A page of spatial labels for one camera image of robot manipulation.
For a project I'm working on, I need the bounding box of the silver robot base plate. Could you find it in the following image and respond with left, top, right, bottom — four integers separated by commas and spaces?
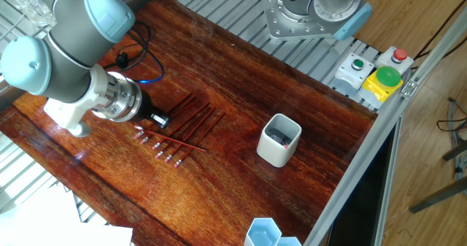
261, 0, 346, 42

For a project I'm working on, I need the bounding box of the grey box small green button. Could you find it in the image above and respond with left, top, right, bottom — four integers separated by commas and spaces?
332, 52, 376, 96

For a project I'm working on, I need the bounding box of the red pencil pink eraser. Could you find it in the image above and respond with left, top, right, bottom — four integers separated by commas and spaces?
173, 111, 226, 169
152, 100, 212, 151
139, 96, 201, 145
269, 128, 290, 150
155, 107, 211, 160
163, 107, 217, 164
134, 92, 194, 140
134, 124, 207, 153

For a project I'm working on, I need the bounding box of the white square ceramic pen holder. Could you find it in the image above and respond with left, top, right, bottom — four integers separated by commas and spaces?
256, 113, 303, 169

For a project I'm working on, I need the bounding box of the red-brown wooden board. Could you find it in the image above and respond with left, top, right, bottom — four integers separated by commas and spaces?
0, 0, 379, 246

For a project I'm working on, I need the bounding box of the dark furniture leg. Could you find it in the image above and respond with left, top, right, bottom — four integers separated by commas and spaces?
442, 140, 467, 162
408, 175, 467, 214

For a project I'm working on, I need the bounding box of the grey floor cable bundle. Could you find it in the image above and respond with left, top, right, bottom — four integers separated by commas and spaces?
436, 98, 467, 174

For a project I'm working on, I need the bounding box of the light blue hexagonal pen holder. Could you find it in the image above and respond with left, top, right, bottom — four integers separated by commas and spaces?
243, 218, 303, 246

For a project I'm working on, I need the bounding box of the grey box red button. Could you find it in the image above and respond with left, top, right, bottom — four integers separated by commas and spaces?
374, 45, 415, 76

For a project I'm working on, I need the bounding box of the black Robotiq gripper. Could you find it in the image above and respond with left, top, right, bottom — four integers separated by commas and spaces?
137, 91, 171, 131

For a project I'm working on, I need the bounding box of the silver wrist sensor flange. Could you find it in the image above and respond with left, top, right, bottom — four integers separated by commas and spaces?
90, 70, 144, 123

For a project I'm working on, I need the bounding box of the white paper sheet stack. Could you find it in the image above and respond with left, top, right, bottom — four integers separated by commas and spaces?
0, 180, 134, 246

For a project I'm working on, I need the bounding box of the yellow box big green button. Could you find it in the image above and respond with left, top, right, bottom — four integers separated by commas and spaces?
358, 66, 405, 109

